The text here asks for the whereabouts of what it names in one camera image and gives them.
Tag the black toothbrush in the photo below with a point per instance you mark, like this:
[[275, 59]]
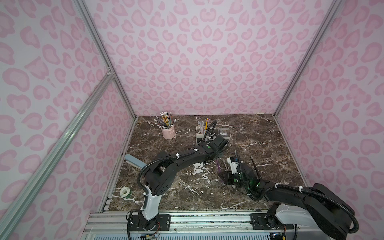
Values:
[[255, 168]]

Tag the light blue toothbrush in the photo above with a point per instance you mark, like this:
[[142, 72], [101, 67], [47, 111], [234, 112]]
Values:
[[200, 129]]

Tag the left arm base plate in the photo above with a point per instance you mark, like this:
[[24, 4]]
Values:
[[153, 222]]

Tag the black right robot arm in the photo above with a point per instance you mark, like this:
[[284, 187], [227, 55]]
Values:
[[309, 206]]

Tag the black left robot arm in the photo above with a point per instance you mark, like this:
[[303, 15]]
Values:
[[157, 177]]

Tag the cream toothbrush holder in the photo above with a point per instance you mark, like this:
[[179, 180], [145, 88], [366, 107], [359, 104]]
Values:
[[224, 132]]

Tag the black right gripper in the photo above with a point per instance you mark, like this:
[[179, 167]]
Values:
[[227, 177]]

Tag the aluminium frame rail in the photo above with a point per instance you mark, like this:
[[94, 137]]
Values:
[[223, 224]]

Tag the white tape roll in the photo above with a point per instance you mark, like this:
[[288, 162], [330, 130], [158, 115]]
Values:
[[125, 192]]

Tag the grey blue box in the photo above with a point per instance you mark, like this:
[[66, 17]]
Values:
[[134, 161]]

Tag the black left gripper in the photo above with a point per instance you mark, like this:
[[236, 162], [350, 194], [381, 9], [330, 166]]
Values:
[[219, 142]]

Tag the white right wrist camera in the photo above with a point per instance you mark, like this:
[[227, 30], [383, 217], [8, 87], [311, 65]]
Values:
[[233, 162]]

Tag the coloured pencils bunch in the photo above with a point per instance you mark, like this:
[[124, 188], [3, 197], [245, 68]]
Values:
[[166, 120]]

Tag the pink pencil cup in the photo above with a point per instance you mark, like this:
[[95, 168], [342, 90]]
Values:
[[169, 133]]

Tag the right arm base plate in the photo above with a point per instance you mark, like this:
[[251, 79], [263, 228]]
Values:
[[263, 221]]

